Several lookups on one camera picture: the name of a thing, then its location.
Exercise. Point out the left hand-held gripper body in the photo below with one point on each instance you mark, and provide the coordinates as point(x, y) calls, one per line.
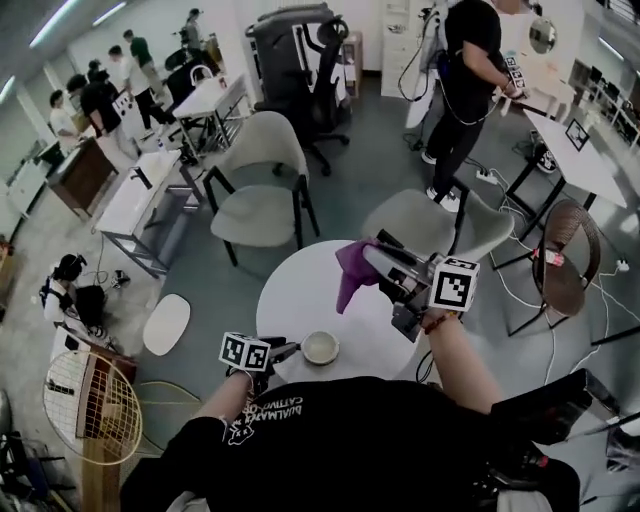
point(237, 350)

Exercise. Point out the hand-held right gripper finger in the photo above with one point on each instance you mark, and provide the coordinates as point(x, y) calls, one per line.
point(390, 262)
point(407, 250)

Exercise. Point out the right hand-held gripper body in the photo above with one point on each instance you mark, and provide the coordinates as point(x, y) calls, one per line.
point(452, 285)

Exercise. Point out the purple cloth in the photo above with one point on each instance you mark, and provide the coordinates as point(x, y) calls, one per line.
point(352, 275)

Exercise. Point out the person's left forearm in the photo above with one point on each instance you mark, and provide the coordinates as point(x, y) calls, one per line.
point(220, 400)

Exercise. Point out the person's right forearm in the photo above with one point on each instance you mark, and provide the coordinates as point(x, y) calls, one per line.
point(460, 365)

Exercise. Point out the white oval stool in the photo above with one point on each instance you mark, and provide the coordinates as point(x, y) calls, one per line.
point(167, 325)

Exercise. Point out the red-capped bottle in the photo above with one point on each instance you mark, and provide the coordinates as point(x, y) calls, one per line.
point(550, 256)

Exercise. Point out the white power strip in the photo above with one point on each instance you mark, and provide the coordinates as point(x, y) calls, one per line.
point(487, 175)

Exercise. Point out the brown wicker chair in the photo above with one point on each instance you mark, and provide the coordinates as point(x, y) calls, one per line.
point(565, 270)

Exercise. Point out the person's black printed t-shirt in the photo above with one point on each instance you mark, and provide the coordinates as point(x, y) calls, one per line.
point(350, 450)

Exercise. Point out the white table black legs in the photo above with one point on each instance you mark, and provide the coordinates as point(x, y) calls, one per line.
point(575, 155)

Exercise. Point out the black office chair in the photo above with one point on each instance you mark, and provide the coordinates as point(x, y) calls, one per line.
point(325, 90)

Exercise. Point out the wooden shelf unit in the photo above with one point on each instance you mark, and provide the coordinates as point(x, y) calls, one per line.
point(352, 65)

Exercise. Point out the black white tag card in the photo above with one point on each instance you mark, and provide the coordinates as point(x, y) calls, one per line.
point(577, 134)

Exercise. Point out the white drawer cabinet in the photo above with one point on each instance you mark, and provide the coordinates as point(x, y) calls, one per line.
point(400, 50)

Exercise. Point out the light wooden table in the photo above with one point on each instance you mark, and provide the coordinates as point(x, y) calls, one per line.
point(550, 95)

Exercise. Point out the brown wooden cabinet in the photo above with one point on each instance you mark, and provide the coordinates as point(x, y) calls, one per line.
point(82, 175)

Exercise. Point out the white table with shelf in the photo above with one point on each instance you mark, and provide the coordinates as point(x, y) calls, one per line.
point(210, 100)

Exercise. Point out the white rectangular table metal frame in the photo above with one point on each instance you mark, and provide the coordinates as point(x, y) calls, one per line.
point(135, 195)

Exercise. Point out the round wall mirror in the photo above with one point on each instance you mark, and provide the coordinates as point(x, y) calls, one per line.
point(542, 35)

